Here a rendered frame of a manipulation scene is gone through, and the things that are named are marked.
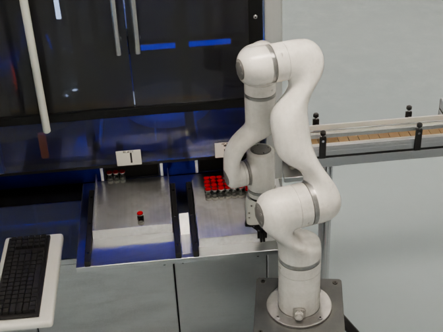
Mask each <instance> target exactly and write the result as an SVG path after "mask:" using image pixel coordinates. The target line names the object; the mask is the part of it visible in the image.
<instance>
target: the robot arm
mask: <svg viewBox="0 0 443 332"><path fill-rule="evenodd" d="M235 67H236V71H237V75H238V77H239V79H240V81H241V82H242V83H244V97H245V123H244V125H243V126H242V127H241V128H240V129H239V130H238V131H237V132H236V133H235V134H234V135H233V136H232V137H231V138H230V140H229V142H228V143H227V145H226V147H225V151H224V155H223V175H224V180H225V183H226V185H228V187H230V188H240V187H243V186H247V191H248V193H247V196H246V200H245V218H246V220H245V226H246V227H252V228H254V229H255V230H257V238H259V239H260V242H262V241H263V242H265V238H267V233H268V234H269V235H270V236H271V237H272V238H274V239H275V240H276V242H277V244H278V288H277V289H275V290H274V291H273V292H271V294H270V295H269V297H268V299H267V302H266V309H267V312H268V315H269V316H270V317H271V318H272V319H273V320H274V321H275V322H276V323H277V324H279V325H281V326H284V327H286V328H290V329H311V328H313V327H317V326H319V325H321V324H322V323H324V322H325V321H326V320H327V319H328V318H329V316H330V314H331V311H332V302H331V300H330V297H329V296H328V295H327V294H326V293H325V292H324V291H323V290H322V289H321V288H320V273H321V243H320V239H319V237H318V236H317V235H316V234H315V233H314V232H312V231H309V230H306V229H301V228H303V227H308V226H311V225H316V224H319V223H323V222H327V221H329V220H331V219H333V218H334V217H335V216H336V215H337V214H338V213H339V211H340V207H341V196H340V193H339V191H338V189H337V187H336V185H335V184H334V182H333V180H332V179H331V178H330V177H329V175H328V174H327V172H326V171H325V170H324V168H323V167H322V166H321V164H320V162H319V160H318V159H317V157H316V154H315V152H314V149H313V146H312V142H311V138H310V128H309V118H308V104H309V99H310V97H311V95H312V93H313V91H314V89H315V87H316V85H317V84H318V82H319V80H320V78H321V76H322V73H323V70H324V56H323V54H322V50H321V49H320V48H319V46H318V45H317V44H316V43H314V42H313V41H311V40H308V39H296V40H287V41H280V42H276V43H269V42H268V41H265V40H260V41H256V42H254V43H252V44H250V45H247V46H245V47H244V48H242V50H240V52H239V54H238V56H237V60H236V65H235ZM285 80H288V86H287V89H286V91H285V92H284V94H283V95H282V96H281V97H280V99H279V100H278V101H277V103H276V82H281V81H285ZM270 135H272V140H273V143H274V147H275V150H276V153H277V154H278V156H279V157H280V159H281V160H282V161H284V162H285V163H286V164H288V165H290V166H292V167H294V168H296V169H298V170H299V171H300V172H301V173H302V175H303V181H302V182H298V183H295V184H290V185H287V186H282V187H279V188H276V185H275V150H274V148H273V147H272V146H270V145H268V144H257V143H258V142H259V141H261V140H263V139H265V138H267V137H269V136H270ZM246 152H247V158H246V159H245V160H243V161H241V159H242V157H243V156H244V154H245V153H246ZM261 227H262V228H261Z"/></svg>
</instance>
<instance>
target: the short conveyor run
mask: <svg viewBox="0 0 443 332"><path fill-rule="evenodd" d="M406 109H407V110H408V111H406V112H405V118H396V119H381V120H373V121H357V122H349V123H333V124H319V119H317V118H318V117H319V114H318V113H314V114H313V117H314V118H315V119H312V125H309V128H310V138H311V142H312V146H313V149H314V152H315V154H316V157H317V159H318V160H319V162H320V164H321V166H323V167H327V166H335V165H350V164H358V163H373V162H381V161H396V160H404V159H419V158H427V157H442V156H443V115H429V116H420V117H411V116H412V111H410V110H412V106H411V105H407V107H406Z"/></svg>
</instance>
